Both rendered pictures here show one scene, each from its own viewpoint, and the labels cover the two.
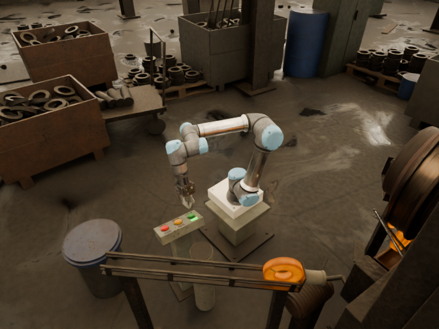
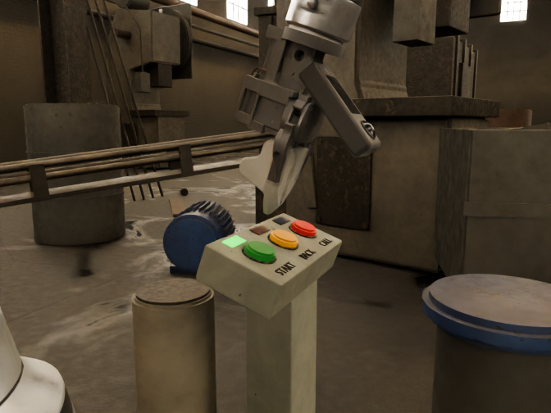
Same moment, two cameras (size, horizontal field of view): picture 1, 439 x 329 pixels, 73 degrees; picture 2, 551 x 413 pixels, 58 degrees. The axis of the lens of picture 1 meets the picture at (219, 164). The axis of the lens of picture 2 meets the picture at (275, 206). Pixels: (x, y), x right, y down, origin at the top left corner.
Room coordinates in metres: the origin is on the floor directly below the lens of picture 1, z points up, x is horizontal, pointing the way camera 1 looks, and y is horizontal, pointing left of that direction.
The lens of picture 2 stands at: (1.56, -0.16, 0.76)
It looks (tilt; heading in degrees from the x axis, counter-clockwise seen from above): 10 degrees down; 147
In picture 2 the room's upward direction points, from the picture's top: straight up
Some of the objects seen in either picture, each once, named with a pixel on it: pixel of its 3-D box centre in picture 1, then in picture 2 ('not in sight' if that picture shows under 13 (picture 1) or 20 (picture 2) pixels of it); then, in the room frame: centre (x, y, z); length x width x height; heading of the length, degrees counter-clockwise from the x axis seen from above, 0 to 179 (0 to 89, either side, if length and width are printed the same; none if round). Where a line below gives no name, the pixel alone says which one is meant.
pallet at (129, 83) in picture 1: (170, 72); not in sight; (4.03, 0.66, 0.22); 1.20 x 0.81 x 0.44; 117
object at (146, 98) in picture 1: (109, 89); not in sight; (2.91, 1.14, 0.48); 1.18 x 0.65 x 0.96; 112
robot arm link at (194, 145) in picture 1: (195, 145); not in sight; (1.18, 0.12, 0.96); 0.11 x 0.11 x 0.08; 20
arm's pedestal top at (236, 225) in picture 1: (237, 207); not in sight; (1.41, -0.12, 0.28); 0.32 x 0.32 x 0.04; 39
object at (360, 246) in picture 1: (387, 217); not in sight; (1.22, -1.04, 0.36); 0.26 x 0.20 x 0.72; 157
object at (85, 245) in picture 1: (101, 260); (499, 397); (1.04, 0.72, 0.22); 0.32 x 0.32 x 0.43
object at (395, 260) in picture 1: (392, 260); not in sight; (0.73, -0.74, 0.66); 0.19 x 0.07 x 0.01; 122
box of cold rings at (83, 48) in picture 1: (68, 60); not in sight; (4.10, 2.06, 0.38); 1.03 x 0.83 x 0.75; 125
